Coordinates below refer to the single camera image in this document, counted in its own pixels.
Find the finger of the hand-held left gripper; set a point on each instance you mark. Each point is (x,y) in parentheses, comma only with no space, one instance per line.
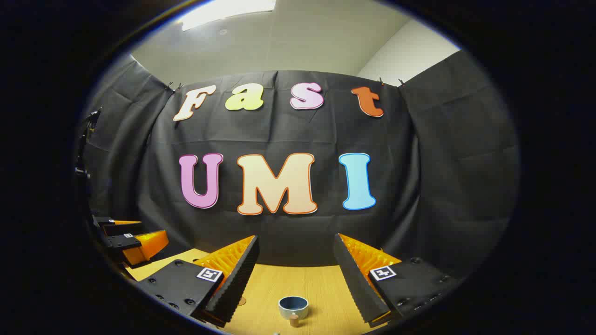
(125,243)
(121,228)

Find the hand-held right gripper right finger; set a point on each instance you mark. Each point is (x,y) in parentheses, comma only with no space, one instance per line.
(356,288)

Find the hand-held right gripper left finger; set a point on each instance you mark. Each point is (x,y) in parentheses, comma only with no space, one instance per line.
(236,280)

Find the round wooden coaster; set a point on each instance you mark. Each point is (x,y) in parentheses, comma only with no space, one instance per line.
(242,301)

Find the wooden desktop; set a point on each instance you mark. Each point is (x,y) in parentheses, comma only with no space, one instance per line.
(321,288)

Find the black backdrop cloth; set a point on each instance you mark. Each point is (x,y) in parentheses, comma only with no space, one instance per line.
(288,228)

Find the ceiling light panel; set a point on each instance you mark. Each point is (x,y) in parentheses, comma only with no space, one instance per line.
(223,11)

